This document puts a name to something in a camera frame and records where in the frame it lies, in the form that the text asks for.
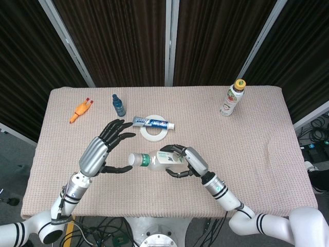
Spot juice bottle yellow cap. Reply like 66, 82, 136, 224
219, 79, 247, 117

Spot orange rubber chicken toy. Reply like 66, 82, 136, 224
69, 97, 94, 125

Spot white tape roll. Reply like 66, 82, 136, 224
139, 114, 170, 142

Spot blue spray bottle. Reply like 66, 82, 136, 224
112, 94, 126, 118

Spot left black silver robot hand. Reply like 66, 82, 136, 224
78, 118, 137, 178

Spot transparent plastic bottle green label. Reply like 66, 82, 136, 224
128, 150, 190, 172

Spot dark fabric partition panel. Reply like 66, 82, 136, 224
38, 0, 179, 87
166, 0, 287, 87
237, 0, 329, 132
0, 0, 96, 144

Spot white floor cable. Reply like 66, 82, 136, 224
65, 223, 97, 246

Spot black shoe white sole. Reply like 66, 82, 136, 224
305, 161, 329, 193

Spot white robot torso base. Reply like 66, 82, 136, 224
124, 217, 193, 247

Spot beige waffle tablecloth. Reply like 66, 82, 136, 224
20, 86, 318, 222

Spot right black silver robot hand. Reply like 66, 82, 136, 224
159, 144, 208, 179

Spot black power strip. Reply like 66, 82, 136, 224
300, 143, 329, 162

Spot blue white toothpaste tube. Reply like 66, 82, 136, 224
131, 115, 176, 131

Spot green circuit board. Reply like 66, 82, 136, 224
112, 235, 129, 247

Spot white bottle cap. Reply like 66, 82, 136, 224
128, 153, 141, 166

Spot black floor cable bundle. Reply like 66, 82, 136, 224
74, 216, 136, 247
189, 217, 232, 247
297, 114, 329, 146

